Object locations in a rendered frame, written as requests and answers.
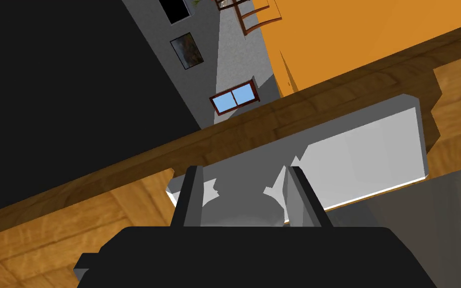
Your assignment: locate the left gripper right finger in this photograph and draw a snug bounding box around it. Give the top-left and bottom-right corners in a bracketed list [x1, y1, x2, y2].
[283, 165, 334, 228]

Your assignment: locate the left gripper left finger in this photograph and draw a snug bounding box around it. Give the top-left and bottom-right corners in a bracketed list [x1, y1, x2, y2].
[170, 165, 205, 228]

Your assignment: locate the red framed window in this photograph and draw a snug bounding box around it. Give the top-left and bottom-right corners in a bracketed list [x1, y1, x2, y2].
[209, 79, 261, 117]

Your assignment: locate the brown wooden chair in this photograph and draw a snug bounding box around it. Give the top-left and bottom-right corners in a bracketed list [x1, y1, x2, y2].
[214, 0, 283, 37]

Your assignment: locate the black window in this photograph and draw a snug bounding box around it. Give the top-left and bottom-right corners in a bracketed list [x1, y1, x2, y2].
[158, 0, 194, 26]

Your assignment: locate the dark framed wall picture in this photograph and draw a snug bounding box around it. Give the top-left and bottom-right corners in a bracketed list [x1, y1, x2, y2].
[169, 31, 205, 71]

